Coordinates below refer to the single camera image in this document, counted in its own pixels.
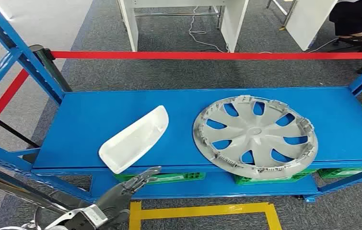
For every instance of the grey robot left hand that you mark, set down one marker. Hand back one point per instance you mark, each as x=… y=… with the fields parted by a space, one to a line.
x=117 y=198

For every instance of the white curved plastic part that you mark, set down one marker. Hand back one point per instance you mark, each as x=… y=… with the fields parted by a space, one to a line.
x=133 y=139

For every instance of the blue metal shelf rack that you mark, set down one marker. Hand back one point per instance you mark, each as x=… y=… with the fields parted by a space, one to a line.
x=136 y=127

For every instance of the green plastic crate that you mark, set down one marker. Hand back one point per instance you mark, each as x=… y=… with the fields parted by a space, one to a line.
x=247 y=181
x=342 y=173
x=168 y=178

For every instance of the yellow floor tape square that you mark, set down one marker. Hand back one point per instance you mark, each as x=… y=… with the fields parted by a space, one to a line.
x=199 y=210

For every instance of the thin black pole stand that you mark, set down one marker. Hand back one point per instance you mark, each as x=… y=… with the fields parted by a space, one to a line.
x=8 y=128

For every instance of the red barrier belt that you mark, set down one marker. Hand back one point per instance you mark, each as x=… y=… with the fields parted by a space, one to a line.
x=199 y=55
x=3 y=101

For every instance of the grey wheel hubcap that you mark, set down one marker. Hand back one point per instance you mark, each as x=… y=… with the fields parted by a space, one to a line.
x=255 y=133

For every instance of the seated person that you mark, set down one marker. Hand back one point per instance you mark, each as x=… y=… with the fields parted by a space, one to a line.
x=352 y=19

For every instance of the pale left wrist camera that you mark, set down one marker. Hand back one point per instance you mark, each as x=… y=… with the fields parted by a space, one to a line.
x=90 y=217

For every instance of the dark stanchion post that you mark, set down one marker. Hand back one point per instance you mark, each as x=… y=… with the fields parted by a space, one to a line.
x=52 y=71

